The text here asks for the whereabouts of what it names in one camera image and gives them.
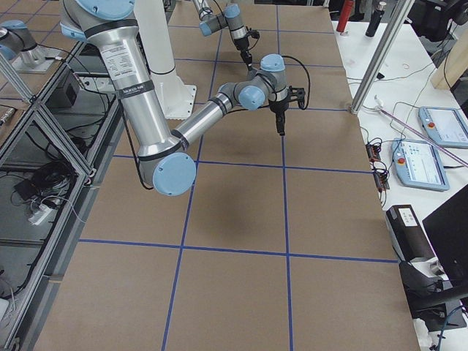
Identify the aluminium frame post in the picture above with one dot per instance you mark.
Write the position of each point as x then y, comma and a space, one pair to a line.
399, 15

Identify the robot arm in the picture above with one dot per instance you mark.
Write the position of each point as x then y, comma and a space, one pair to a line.
133, 40
229, 18

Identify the blue teach pendant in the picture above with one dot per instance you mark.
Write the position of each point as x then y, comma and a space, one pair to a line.
418, 165
445, 126

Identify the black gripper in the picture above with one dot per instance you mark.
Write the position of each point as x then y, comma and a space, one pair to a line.
242, 45
277, 107

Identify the near blue teach pendant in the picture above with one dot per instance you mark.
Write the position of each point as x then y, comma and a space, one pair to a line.
418, 165

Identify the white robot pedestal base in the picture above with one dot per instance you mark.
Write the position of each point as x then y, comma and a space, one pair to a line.
175, 97

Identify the white power strip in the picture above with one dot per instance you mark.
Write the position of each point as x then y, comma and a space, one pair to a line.
40, 214

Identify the brown and white box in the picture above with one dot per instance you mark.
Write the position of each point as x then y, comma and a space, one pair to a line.
409, 239

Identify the aluminium side frame rail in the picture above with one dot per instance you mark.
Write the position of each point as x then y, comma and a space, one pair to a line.
55, 150

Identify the black monitor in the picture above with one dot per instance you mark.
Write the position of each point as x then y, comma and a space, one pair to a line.
446, 228

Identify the black bottle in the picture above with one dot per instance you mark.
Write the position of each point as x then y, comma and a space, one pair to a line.
376, 18

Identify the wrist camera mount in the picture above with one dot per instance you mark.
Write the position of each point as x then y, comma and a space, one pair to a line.
297, 95
250, 32

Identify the far blue teach pendant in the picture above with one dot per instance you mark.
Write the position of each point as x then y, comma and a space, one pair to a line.
445, 126

